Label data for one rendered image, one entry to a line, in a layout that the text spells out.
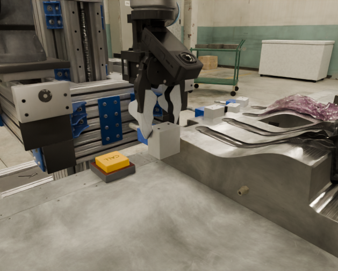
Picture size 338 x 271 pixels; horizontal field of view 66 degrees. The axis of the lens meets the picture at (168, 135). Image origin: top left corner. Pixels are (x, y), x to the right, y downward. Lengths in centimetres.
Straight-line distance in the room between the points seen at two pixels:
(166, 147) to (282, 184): 21
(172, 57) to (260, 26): 830
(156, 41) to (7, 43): 53
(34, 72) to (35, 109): 14
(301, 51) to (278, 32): 139
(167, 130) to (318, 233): 29
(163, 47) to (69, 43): 67
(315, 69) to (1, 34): 679
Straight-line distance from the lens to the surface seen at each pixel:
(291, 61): 736
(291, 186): 47
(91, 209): 54
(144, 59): 43
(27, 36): 88
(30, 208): 59
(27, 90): 74
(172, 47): 41
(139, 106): 43
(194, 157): 59
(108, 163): 61
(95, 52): 108
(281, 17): 843
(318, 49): 716
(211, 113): 75
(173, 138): 47
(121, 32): 630
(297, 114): 84
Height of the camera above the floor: 112
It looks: 22 degrees down
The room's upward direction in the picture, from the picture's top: straight up
